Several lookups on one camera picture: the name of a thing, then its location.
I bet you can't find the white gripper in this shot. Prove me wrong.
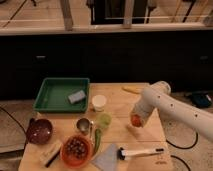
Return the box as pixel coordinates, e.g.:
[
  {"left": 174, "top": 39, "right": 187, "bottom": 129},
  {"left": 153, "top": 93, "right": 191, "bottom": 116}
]
[{"left": 130, "top": 98, "right": 154, "bottom": 127}]

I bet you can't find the red apple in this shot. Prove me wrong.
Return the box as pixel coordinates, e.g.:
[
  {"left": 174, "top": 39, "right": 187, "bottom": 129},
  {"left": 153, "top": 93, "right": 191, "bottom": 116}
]
[{"left": 130, "top": 115, "right": 142, "bottom": 127}]

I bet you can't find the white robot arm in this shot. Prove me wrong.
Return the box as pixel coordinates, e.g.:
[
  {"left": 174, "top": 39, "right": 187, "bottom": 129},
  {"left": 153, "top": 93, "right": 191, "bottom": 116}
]
[{"left": 130, "top": 81, "right": 213, "bottom": 142}]

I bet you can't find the green plastic cup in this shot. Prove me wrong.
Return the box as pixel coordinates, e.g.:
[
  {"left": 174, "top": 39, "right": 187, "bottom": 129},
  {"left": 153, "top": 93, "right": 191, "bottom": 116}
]
[{"left": 98, "top": 114, "right": 111, "bottom": 129}]

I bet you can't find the white paper cup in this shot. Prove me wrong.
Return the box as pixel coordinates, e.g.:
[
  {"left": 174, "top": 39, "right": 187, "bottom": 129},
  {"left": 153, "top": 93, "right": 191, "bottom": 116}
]
[{"left": 92, "top": 95, "right": 107, "bottom": 112}]

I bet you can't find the small metal cup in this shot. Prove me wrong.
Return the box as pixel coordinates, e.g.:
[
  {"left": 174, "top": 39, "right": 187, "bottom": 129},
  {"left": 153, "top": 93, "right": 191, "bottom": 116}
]
[{"left": 76, "top": 118, "right": 90, "bottom": 135}]

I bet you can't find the yellow banana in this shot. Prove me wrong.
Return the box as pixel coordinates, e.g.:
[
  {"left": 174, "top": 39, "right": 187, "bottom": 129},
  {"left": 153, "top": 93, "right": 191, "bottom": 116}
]
[{"left": 122, "top": 86, "right": 142, "bottom": 94}]

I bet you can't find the green chili pepper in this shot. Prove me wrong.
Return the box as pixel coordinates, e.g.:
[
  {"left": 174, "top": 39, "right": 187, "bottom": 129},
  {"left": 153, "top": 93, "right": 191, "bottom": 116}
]
[{"left": 93, "top": 129, "right": 102, "bottom": 155}]

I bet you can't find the metal spoon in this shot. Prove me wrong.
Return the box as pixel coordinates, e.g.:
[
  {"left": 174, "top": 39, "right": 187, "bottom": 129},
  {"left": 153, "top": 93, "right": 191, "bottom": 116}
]
[{"left": 89, "top": 121, "right": 94, "bottom": 140}]

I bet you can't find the blue grey cloth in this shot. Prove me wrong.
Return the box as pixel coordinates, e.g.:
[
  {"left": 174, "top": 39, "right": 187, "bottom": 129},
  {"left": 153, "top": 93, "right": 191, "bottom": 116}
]
[{"left": 91, "top": 144, "right": 118, "bottom": 171}]

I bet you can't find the dark blue floor object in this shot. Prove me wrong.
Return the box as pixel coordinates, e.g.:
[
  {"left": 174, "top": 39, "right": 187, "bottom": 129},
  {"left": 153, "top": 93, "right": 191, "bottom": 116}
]
[{"left": 189, "top": 93, "right": 212, "bottom": 108}]

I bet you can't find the blue grey sponge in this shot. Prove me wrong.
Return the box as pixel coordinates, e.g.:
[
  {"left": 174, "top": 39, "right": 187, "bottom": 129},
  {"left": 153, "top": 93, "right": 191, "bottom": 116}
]
[{"left": 68, "top": 90, "right": 86, "bottom": 104}]

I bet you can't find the orange bowl with nuts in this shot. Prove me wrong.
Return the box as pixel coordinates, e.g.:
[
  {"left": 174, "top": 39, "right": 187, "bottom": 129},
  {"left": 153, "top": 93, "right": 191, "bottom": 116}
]
[{"left": 60, "top": 135, "right": 93, "bottom": 169}]

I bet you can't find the green plastic tray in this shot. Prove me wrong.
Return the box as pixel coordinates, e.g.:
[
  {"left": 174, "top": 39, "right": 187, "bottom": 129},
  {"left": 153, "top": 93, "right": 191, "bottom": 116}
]
[{"left": 34, "top": 78, "right": 90, "bottom": 113}]

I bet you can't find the purple bowl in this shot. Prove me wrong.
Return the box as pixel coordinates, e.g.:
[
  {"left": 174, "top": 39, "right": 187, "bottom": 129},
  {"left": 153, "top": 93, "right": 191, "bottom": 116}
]
[{"left": 26, "top": 119, "right": 53, "bottom": 145}]

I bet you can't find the white handled brush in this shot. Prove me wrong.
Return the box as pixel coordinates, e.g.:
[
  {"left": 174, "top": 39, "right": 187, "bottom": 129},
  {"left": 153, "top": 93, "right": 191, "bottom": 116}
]
[{"left": 117, "top": 148, "right": 164, "bottom": 160}]

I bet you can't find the black cable on floor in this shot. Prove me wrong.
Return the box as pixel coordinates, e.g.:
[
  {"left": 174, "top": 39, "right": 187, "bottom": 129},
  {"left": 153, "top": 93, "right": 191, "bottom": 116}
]
[{"left": 165, "top": 131, "right": 200, "bottom": 150}]

